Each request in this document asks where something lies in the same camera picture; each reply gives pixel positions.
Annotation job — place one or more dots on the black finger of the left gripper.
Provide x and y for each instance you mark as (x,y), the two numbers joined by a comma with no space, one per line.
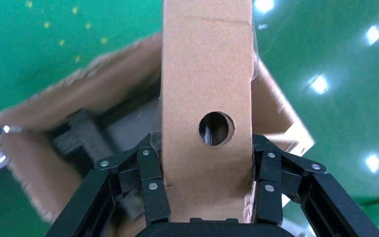
(81,134)

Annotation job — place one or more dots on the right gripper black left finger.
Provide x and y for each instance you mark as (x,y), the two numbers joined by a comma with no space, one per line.
(153,196)

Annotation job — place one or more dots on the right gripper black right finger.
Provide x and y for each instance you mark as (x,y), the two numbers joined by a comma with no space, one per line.
(269,196)

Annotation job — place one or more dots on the narrow cardboard box with hole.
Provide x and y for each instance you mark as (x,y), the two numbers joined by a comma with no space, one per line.
(206,72)

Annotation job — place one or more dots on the large open brown carton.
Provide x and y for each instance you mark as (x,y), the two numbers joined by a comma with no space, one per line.
(88,88)

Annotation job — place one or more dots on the dark teal carton liner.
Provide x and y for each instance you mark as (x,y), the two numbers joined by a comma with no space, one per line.
(134,121)

